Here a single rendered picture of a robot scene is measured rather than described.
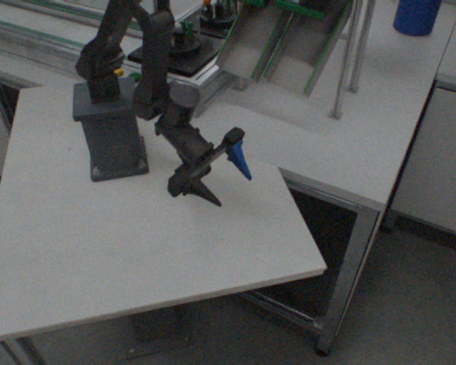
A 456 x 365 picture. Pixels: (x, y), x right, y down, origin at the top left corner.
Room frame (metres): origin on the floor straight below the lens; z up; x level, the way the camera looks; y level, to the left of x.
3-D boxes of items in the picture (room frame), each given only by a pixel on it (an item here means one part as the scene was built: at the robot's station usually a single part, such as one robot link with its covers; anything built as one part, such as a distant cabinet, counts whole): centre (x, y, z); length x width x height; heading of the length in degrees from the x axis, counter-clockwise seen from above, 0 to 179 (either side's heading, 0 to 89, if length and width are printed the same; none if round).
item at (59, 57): (1.30, 0.47, 0.91); 0.89 x 0.06 x 0.11; 61
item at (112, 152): (0.87, 0.29, 0.96); 0.15 x 0.15 x 0.20; 14
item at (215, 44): (1.30, 0.15, 0.96); 0.24 x 0.24 x 0.02; 61
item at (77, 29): (1.46, 0.40, 0.91); 0.84 x 0.28 x 0.10; 61
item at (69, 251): (0.88, 0.24, 0.84); 0.90 x 0.70 x 0.03; 14
